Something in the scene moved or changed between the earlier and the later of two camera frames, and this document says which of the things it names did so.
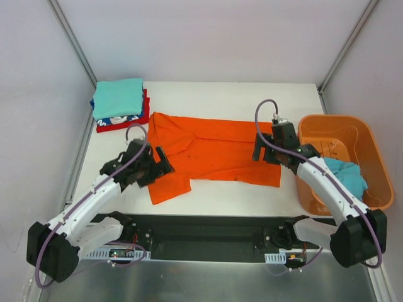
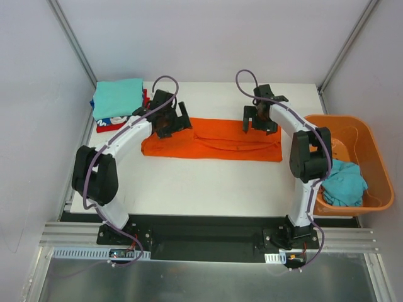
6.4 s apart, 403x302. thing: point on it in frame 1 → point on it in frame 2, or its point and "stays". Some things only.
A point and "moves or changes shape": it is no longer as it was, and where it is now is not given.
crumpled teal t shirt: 351,173 stays
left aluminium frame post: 62,19 stays
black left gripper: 154,167 → 175,123
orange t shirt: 212,150 moves or changes shape
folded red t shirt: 143,121 stays
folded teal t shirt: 118,98 stays
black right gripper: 266,148 → 259,123
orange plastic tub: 354,139 stays
